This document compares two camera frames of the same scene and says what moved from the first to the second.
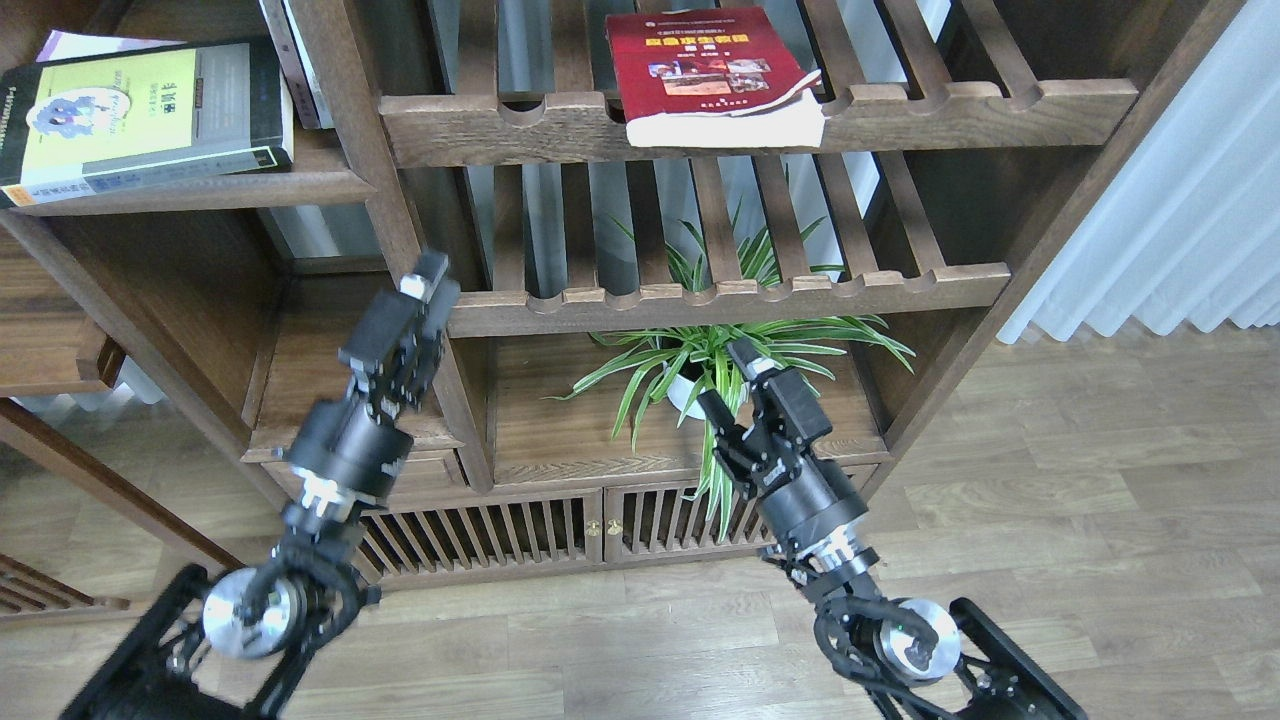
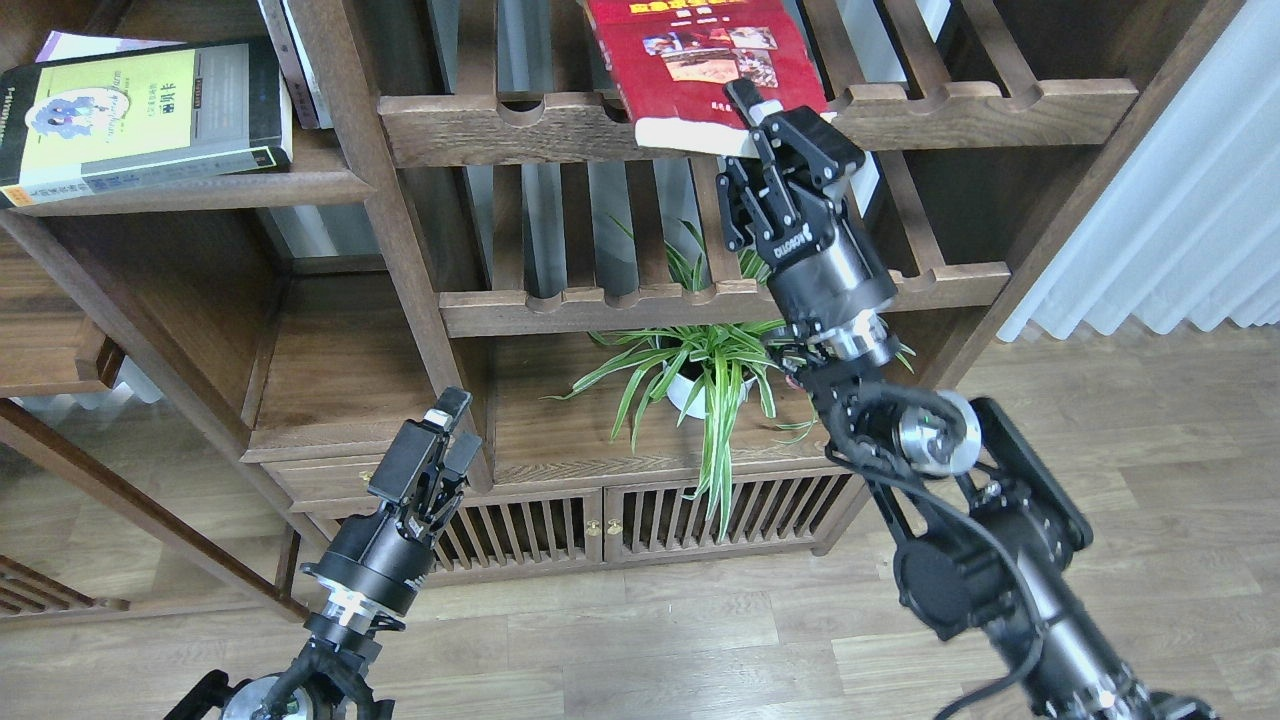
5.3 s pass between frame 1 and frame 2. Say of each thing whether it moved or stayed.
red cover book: moved
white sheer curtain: stayed
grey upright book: stayed
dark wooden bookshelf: stayed
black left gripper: moved
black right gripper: moved
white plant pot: stayed
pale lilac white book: stayed
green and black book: stayed
